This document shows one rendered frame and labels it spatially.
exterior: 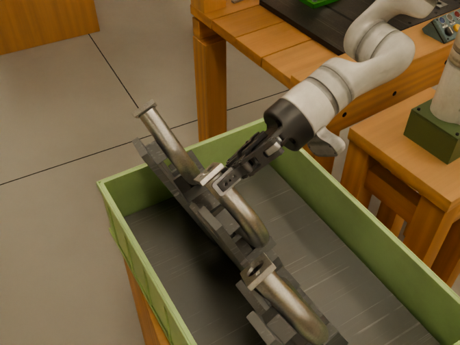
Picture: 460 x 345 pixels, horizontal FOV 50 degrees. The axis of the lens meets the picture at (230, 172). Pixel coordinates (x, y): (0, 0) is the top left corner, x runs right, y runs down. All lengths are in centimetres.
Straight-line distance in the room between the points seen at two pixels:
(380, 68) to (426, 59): 86
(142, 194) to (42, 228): 125
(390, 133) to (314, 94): 64
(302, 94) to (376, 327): 46
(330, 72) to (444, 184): 58
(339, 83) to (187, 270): 48
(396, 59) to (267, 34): 91
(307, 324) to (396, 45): 40
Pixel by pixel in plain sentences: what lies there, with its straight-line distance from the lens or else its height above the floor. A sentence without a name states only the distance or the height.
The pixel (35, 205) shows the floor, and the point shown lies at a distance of 240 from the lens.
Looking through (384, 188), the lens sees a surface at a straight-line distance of 136.
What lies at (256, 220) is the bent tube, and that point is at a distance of 71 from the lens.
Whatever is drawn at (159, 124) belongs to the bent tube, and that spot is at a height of 116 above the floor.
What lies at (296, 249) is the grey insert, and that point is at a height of 85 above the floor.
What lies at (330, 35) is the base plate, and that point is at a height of 90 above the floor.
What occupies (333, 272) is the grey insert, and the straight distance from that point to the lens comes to 101.
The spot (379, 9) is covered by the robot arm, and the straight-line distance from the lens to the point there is 78.
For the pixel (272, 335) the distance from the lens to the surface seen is 60.
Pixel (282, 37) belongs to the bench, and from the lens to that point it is 162.
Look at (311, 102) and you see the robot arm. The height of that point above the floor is 125.
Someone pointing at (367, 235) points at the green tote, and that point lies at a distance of 99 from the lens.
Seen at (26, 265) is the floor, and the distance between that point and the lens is 219.
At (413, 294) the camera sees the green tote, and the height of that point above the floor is 89.
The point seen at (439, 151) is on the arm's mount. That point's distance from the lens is 129.
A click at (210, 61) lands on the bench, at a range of 185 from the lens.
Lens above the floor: 167
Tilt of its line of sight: 44 degrees down
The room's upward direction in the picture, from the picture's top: straight up
